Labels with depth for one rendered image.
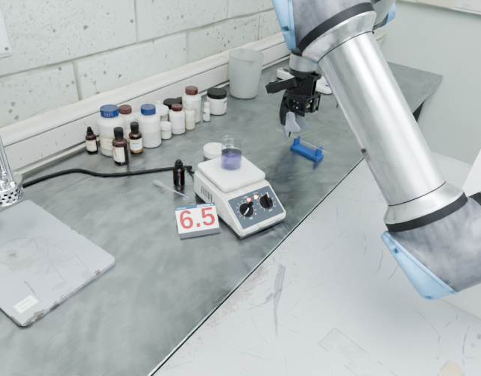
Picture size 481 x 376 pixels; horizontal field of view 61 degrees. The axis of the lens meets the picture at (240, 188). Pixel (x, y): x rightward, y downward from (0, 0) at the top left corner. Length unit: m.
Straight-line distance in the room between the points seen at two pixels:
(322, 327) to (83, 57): 0.91
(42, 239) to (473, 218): 0.77
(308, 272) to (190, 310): 0.25
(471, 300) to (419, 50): 1.50
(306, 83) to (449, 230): 0.67
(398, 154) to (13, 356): 0.65
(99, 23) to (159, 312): 0.79
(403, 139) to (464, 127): 1.64
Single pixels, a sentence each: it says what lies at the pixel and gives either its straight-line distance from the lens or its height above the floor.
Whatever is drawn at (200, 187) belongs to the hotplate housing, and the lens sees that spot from 0.98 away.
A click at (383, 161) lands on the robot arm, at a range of 0.61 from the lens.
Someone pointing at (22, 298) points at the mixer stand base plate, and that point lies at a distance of 0.83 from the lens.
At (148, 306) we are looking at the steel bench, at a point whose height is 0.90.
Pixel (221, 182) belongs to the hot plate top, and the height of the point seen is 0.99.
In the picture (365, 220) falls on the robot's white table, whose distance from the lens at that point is 1.03.
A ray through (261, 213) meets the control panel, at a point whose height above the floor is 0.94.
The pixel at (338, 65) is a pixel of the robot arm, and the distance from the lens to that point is 0.61.
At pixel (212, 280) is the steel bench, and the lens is 0.81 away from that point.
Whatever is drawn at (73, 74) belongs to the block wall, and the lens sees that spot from 1.22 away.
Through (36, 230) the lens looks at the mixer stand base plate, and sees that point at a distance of 0.96.
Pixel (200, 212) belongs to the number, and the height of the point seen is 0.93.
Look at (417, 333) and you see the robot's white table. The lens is 0.83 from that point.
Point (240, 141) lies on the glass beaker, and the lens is 0.95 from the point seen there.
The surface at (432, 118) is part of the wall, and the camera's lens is 2.26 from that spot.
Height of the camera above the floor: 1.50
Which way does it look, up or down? 35 degrees down
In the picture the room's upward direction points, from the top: 5 degrees clockwise
